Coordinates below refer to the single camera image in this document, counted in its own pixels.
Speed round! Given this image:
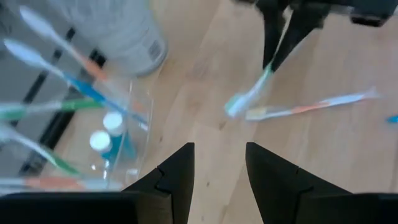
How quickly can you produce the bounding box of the green and white toothbrush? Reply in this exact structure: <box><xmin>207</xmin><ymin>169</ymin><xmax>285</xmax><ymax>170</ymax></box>
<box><xmin>0</xmin><ymin>124</ymin><xmax>80</xmax><ymax>175</ymax></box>
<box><xmin>224</xmin><ymin>7</ymin><xmax>293</xmax><ymax>119</ymax></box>
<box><xmin>0</xmin><ymin>98</ymin><xmax>103</xmax><ymax>121</ymax></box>

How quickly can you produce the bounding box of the blue toothpaste tube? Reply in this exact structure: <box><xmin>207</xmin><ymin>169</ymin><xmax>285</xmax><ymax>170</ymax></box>
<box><xmin>89</xmin><ymin>129</ymin><xmax>121</xmax><ymax>162</ymax></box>

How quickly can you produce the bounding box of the white green disinfecting wipes canister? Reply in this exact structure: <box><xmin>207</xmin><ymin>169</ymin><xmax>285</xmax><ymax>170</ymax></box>
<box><xmin>46</xmin><ymin>0</ymin><xmax>169</xmax><ymax>77</ymax></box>

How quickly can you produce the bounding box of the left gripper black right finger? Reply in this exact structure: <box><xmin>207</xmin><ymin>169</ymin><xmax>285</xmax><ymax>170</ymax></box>
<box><xmin>245</xmin><ymin>142</ymin><xmax>352</xmax><ymax>224</ymax></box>

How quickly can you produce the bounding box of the purple and white toothbrush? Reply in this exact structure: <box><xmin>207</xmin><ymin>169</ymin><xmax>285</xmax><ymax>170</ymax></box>
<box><xmin>2</xmin><ymin>39</ymin><xmax>149</xmax><ymax>127</ymax></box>

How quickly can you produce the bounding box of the clear acrylic organizer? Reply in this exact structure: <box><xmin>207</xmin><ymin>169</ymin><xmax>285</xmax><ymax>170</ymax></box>
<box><xmin>30</xmin><ymin>71</ymin><xmax>156</xmax><ymax>192</ymax></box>

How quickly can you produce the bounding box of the orange and white toothbrush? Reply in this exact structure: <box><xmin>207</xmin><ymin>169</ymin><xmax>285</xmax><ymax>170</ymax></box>
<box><xmin>0</xmin><ymin>176</ymin><xmax>124</xmax><ymax>192</ymax></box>
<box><xmin>244</xmin><ymin>88</ymin><xmax>380</xmax><ymax>121</ymax></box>
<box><xmin>19</xmin><ymin>5</ymin><xmax>108</xmax><ymax>82</ymax></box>

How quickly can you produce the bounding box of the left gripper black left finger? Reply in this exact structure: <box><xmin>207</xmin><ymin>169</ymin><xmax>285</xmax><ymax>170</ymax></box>
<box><xmin>123</xmin><ymin>142</ymin><xmax>195</xmax><ymax>224</ymax></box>

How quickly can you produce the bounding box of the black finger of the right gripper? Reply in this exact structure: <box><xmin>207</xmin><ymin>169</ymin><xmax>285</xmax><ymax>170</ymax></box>
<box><xmin>256</xmin><ymin>0</ymin><xmax>287</xmax><ymax>70</ymax></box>
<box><xmin>272</xmin><ymin>0</ymin><xmax>330</xmax><ymax>72</ymax></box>

